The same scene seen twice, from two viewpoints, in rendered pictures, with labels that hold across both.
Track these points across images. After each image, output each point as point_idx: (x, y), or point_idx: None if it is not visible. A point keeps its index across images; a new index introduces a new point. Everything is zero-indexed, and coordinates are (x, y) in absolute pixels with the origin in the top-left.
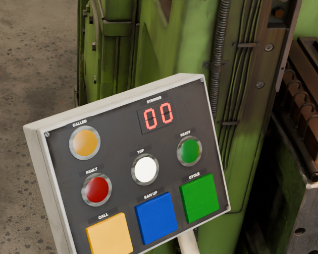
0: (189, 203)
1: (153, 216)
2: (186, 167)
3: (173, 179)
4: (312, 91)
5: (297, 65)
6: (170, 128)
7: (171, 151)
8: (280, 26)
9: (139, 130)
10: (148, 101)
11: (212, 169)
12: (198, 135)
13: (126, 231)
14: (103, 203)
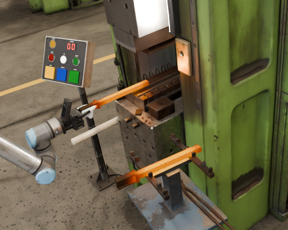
0: (69, 75)
1: (60, 73)
2: (73, 65)
3: (69, 66)
4: (154, 78)
5: (169, 71)
6: (73, 52)
7: (71, 58)
8: None
9: (65, 48)
10: (70, 41)
11: (80, 71)
12: (80, 58)
13: (53, 72)
14: (51, 61)
